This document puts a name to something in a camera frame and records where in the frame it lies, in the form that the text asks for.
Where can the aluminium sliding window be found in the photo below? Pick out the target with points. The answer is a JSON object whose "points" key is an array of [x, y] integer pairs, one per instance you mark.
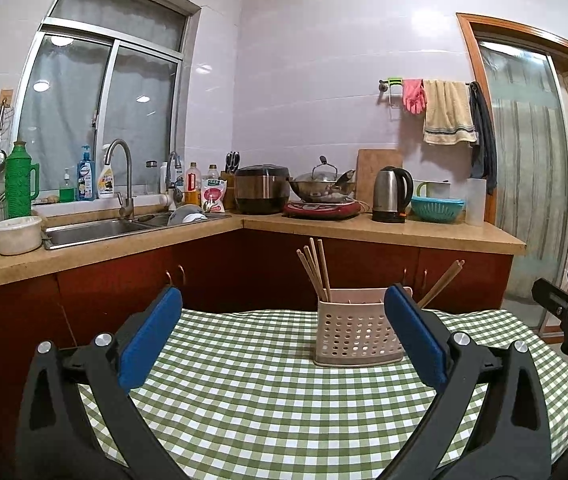
{"points": [[139, 105]]}

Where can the green clip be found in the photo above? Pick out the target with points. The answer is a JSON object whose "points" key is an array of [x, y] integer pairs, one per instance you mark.
{"points": [[394, 81]]}

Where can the stainless steel sink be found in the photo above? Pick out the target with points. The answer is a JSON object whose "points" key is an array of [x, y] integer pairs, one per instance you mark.
{"points": [[89, 230]]}

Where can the beige perforated plastic utensil holder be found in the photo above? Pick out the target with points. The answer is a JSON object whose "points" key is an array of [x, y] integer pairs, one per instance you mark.
{"points": [[348, 330]]}

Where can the steel wok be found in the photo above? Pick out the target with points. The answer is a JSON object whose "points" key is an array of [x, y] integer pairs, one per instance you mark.
{"points": [[314, 192]]}

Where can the wooden knife block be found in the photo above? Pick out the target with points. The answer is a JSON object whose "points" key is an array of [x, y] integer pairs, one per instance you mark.
{"points": [[227, 190]]}

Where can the white lidded container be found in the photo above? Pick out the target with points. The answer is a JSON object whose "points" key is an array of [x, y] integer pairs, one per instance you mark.
{"points": [[16, 240]]}

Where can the beige towel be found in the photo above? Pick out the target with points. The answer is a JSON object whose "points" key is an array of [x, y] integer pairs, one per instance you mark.
{"points": [[448, 110]]}

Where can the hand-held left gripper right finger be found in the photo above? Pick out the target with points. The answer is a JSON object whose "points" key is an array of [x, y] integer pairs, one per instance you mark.
{"points": [[416, 340]]}

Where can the cooking oil bottle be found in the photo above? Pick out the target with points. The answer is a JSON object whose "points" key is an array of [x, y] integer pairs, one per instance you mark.
{"points": [[193, 187]]}

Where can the teal plastic colander basket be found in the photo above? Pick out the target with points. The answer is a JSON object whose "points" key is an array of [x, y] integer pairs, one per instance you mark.
{"points": [[436, 210]]}

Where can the pink rubber glove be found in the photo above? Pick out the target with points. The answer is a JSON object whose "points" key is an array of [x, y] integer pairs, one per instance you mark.
{"points": [[413, 97]]}

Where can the wood-framed sliding glass door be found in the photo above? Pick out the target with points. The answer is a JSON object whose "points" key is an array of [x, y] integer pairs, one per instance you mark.
{"points": [[523, 160]]}

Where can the metal towel rack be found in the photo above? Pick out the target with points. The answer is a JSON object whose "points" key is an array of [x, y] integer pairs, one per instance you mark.
{"points": [[383, 85]]}

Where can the glass jar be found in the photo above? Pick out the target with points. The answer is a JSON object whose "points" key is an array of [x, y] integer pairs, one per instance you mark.
{"points": [[151, 180]]}

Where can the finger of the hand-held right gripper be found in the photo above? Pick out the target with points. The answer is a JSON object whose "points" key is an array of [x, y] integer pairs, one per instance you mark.
{"points": [[558, 300]]}

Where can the green thermos jug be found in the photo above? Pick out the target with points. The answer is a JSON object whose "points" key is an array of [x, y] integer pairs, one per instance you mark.
{"points": [[19, 190]]}

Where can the small chrome tap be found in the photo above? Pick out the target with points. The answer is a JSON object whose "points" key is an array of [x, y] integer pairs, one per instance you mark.
{"points": [[176, 180]]}

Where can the green soap dispenser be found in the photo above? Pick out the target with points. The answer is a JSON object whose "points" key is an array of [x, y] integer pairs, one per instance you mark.
{"points": [[67, 194]]}

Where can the steel electric kettle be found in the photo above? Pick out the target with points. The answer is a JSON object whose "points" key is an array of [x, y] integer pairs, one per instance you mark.
{"points": [[388, 195]]}

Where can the tall chrome faucet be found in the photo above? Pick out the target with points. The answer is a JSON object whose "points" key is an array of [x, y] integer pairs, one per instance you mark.
{"points": [[126, 185]]}

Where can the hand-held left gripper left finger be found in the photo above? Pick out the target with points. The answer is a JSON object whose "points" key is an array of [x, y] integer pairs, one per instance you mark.
{"points": [[149, 340]]}

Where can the blue detergent bottle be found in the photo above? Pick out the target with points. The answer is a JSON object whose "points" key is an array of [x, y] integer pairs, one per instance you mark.
{"points": [[85, 180]]}

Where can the dark rice cooker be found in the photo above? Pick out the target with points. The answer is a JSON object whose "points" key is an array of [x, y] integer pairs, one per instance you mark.
{"points": [[261, 190]]}

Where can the green checkered tablecloth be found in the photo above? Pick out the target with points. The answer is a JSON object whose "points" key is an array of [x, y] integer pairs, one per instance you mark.
{"points": [[264, 410]]}

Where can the white spray cleaner bottle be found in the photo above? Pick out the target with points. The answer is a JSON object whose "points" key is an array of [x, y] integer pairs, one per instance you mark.
{"points": [[106, 182]]}

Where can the wooden wall hook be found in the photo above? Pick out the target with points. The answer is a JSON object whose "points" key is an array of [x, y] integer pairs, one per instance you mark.
{"points": [[6, 96]]}

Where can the red and white pouch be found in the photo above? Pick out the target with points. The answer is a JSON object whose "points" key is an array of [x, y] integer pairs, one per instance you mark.
{"points": [[214, 197]]}

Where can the red induction cooker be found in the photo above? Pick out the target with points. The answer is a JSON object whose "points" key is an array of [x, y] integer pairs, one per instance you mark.
{"points": [[321, 210]]}

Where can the wooden cutting board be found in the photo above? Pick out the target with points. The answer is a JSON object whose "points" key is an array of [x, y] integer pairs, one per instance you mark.
{"points": [[378, 160]]}

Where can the tall white plastic container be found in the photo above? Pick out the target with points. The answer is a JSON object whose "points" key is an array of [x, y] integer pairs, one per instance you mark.
{"points": [[476, 205]]}

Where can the white dish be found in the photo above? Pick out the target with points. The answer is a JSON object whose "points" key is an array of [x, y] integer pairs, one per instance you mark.
{"points": [[186, 217]]}

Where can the dark grey cloth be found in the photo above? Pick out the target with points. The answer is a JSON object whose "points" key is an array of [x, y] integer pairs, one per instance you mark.
{"points": [[483, 135]]}

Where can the beige kitchen countertop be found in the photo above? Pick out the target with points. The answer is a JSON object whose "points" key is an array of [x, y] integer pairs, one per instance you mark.
{"points": [[413, 235]]}

